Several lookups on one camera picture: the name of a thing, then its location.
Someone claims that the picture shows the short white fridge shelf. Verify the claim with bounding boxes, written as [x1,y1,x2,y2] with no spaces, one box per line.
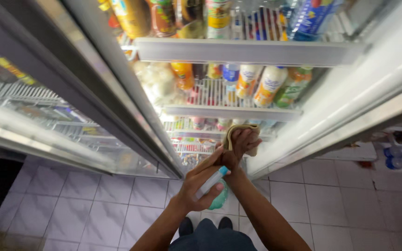
[162,78,303,122]

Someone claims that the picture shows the beige cleaning cloth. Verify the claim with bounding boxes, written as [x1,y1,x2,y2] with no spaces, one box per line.
[222,123,261,157]

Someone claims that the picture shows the brown red label bottle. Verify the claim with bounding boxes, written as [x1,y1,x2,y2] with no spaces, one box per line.
[148,0,178,38]

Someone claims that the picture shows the yellow juice bottle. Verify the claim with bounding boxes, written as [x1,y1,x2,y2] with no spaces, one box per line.
[110,0,151,40]

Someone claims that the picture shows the person's black left shoe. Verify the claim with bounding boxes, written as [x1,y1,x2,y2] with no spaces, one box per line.
[179,217,194,237]

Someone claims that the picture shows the person's left hand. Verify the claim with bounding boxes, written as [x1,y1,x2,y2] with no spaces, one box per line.
[171,146,226,212]

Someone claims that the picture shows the blue label water bottle pack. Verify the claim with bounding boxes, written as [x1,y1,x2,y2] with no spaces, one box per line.
[288,0,344,42]

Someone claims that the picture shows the green label drink bottle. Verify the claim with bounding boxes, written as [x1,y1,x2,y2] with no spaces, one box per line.
[274,66,313,109]

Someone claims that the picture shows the clear bag of white items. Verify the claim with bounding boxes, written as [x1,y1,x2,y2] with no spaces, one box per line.
[133,61,178,106]

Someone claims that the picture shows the green spray bottle white nozzle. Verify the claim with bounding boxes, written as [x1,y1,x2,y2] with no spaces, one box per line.
[195,165,230,211]

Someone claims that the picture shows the row of low shelf drinks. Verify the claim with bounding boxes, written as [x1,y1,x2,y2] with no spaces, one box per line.
[164,117,278,132]

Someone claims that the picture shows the dark drink bottle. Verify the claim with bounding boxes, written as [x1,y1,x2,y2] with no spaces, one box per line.
[174,0,207,39]

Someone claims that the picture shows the slim blue label bottle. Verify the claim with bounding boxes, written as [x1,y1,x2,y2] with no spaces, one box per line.
[222,64,240,104]

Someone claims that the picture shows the person's black right shoe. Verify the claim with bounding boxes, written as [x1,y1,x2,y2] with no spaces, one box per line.
[218,216,234,231]

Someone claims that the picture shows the glass fridge door dark frame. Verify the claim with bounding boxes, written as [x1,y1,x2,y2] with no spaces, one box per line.
[0,0,185,180]

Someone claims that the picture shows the low white wire fridge shelf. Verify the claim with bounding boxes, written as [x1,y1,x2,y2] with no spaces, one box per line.
[163,119,276,155]

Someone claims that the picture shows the white green yellow can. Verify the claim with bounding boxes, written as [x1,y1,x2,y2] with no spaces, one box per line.
[205,0,232,40]

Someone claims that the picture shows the person's black shoe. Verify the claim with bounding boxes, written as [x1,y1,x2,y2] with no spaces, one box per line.
[218,216,234,231]
[179,217,194,237]

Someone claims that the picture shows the wire shelves behind glass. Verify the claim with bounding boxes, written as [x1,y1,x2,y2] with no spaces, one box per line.
[0,36,132,164]

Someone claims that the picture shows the long white fridge shelf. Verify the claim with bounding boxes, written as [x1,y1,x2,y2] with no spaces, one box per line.
[134,37,367,68]

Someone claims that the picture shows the large white bottle orange label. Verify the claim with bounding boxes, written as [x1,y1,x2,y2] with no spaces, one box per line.
[253,66,289,108]

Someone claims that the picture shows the person's dark blue shorts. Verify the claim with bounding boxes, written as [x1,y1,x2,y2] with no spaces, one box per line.
[168,218,258,251]

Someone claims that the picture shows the small yellow red bottle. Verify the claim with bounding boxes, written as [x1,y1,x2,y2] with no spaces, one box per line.
[206,63,223,80]

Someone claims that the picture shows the red white striped cans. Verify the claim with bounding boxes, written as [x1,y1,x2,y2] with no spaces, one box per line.
[246,6,289,42]

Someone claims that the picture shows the glass fridge door white frame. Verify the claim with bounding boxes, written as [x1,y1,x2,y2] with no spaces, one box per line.
[246,0,402,180]

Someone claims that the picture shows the person's right hand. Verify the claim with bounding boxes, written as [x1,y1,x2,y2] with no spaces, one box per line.
[216,128,263,171]

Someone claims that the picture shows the small orange drink bottle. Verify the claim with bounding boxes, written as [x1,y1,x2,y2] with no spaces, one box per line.
[170,62,195,91]

